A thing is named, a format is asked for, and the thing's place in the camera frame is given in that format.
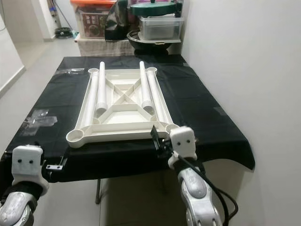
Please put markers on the orange-lid storage box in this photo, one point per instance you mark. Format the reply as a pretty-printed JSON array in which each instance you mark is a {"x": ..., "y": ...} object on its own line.
[{"x": 91, "y": 21}]

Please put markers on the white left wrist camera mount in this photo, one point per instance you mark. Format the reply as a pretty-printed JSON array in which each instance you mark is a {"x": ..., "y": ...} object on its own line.
[{"x": 28, "y": 162}]

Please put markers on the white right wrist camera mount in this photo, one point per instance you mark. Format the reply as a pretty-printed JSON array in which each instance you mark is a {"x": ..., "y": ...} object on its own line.
[{"x": 183, "y": 141}]

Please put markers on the white appliance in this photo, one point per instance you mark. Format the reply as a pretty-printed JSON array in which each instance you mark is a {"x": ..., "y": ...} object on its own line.
[{"x": 63, "y": 12}]

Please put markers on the black tablecloth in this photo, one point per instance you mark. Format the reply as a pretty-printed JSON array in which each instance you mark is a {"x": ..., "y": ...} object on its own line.
[{"x": 207, "y": 117}]

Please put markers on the clear plastic container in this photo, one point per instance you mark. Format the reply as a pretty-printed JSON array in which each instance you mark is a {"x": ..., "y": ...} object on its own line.
[{"x": 162, "y": 29}]

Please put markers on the patterned cloth covered stand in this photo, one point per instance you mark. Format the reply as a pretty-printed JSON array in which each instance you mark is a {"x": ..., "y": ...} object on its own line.
[{"x": 103, "y": 48}]

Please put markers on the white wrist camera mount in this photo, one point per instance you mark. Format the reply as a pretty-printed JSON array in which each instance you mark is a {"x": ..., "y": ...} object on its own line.
[
  {"x": 183, "y": 141},
  {"x": 28, "y": 162}
]

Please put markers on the black wok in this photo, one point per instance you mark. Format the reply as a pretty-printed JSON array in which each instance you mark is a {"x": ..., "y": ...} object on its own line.
[{"x": 150, "y": 47}]

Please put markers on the green pot lid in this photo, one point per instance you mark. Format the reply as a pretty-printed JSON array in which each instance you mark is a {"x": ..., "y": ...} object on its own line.
[{"x": 153, "y": 9}]

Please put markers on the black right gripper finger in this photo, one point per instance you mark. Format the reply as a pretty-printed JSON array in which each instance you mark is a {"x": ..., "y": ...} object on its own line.
[{"x": 155, "y": 134}]

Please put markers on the crumpled clear plastic wrap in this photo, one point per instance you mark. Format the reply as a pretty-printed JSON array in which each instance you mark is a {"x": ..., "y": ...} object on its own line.
[{"x": 40, "y": 121}]

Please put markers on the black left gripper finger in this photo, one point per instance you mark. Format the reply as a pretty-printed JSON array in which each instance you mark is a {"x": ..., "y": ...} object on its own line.
[{"x": 64, "y": 161}]

